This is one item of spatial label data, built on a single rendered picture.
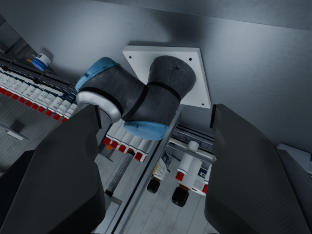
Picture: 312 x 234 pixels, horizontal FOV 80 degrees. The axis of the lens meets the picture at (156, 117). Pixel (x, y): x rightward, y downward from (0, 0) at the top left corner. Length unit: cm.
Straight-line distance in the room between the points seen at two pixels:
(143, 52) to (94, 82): 22
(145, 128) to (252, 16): 33
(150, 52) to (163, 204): 303
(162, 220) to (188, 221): 42
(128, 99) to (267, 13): 33
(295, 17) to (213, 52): 18
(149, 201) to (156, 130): 308
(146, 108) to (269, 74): 31
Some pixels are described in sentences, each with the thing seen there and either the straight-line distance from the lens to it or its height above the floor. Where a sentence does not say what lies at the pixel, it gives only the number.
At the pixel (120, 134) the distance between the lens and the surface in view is 105.
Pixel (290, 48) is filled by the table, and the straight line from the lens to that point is 49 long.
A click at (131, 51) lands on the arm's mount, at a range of 64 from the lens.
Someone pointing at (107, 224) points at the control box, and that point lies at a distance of 82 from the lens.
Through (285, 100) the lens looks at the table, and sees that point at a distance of 62.
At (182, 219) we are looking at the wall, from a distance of 331.
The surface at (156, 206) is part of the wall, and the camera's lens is 346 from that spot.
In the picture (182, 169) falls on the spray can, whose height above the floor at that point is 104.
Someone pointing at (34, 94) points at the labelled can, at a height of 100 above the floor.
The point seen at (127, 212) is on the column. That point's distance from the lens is 79.
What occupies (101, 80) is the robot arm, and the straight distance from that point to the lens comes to 45.
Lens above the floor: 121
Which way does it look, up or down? 21 degrees down
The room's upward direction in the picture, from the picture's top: 151 degrees counter-clockwise
